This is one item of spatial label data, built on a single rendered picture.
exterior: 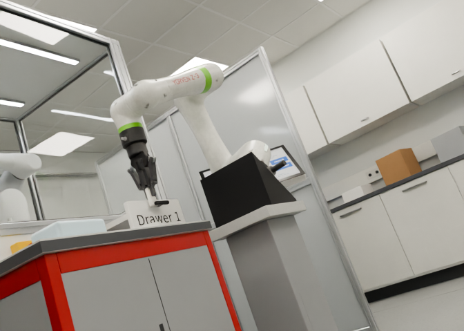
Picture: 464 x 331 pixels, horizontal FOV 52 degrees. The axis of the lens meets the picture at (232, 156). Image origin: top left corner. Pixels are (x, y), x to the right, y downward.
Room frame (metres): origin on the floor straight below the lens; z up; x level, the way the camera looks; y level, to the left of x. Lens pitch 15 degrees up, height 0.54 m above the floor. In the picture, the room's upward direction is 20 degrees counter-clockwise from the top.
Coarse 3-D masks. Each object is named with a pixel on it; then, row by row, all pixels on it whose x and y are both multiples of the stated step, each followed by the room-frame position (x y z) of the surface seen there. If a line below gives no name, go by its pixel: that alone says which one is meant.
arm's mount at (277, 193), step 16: (240, 160) 1.69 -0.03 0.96; (256, 160) 1.67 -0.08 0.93; (208, 176) 1.79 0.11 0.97; (224, 176) 1.75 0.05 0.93; (240, 176) 1.71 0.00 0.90; (256, 176) 1.67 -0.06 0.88; (272, 176) 1.72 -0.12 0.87; (208, 192) 1.80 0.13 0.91; (224, 192) 1.76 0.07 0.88; (240, 192) 1.72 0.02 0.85; (256, 192) 1.69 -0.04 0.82; (272, 192) 1.69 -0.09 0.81; (288, 192) 1.78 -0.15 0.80; (224, 208) 1.77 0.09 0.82; (240, 208) 1.74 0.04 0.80; (256, 208) 1.70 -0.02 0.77; (224, 224) 1.79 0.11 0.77
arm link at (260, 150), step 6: (246, 144) 1.89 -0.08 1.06; (252, 144) 1.88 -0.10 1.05; (258, 144) 1.88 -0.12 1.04; (264, 144) 1.90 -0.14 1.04; (240, 150) 1.90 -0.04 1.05; (246, 150) 1.86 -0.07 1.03; (252, 150) 1.86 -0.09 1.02; (258, 150) 1.86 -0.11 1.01; (264, 150) 1.88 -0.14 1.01; (270, 150) 1.93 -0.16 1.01; (234, 156) 1.92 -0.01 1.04; (240, 156) 1.86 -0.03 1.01; (258, 156) 1.84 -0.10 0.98; (264, 156) 1.86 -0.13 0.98; (270, 156) 1.92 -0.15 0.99; (264, 162) 1.85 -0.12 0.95
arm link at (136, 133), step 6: (138, 126) 1.62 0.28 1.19; (126, 132) 1.60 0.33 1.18; (132, 132) 1.60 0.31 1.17; (138, 132) 1.61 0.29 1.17; (144, 132) 1.65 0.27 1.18; (120, 138) 1.63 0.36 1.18; (126, 138) 1.60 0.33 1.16; (132, 138) 1.60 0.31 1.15; (138, 138) 1.61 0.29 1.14; (144, 138) 1.63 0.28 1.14; (126, 144) 1.61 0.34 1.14
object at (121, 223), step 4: (124, 216) 1.59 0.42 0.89; (116, 220) 1.61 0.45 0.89; (120, 220) 1.60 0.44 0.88; (124, 220) 1.59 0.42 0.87; (108, 224) 1.63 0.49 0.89; (112, 224) 1.62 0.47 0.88; (116, 224) 1.61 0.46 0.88; (120, 224) 1.60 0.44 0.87; (124, 224) 1.59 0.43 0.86; (128, 224) 1.58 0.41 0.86; (108, 228) 1.63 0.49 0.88; (112, 228) 1.62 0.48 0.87; (116, 228) 1.61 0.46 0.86; (120, 228) 1.60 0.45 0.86; (124, 228) 1.59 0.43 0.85; (128, 228) 1.59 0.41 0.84
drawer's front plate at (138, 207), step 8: (136, 200) 1.60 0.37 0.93; (144, 200) 1.64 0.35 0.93; (168, 200) 1.76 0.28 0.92; (176, 200) 1.80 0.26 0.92; (128, 208) 1.55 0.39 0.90; (136, 208) 1.59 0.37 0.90; (144, 208) 1.62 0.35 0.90; (152, 208) 1.66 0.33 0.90; (160, 208) 1.70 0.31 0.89; (168, 208) 1.74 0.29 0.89; (176, 208) 1.78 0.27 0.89; (128, 216) 1.56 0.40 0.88; (136, 216) 1.58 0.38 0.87; (144, 216) 1.61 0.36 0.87; (160, 216) 1.69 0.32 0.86; (168, 216) 1.73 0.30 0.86; (176, 216) 1.77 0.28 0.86; (136, 224) 1.57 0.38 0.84; (144, 224) 1.60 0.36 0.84; (168, 224) 1.72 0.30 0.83
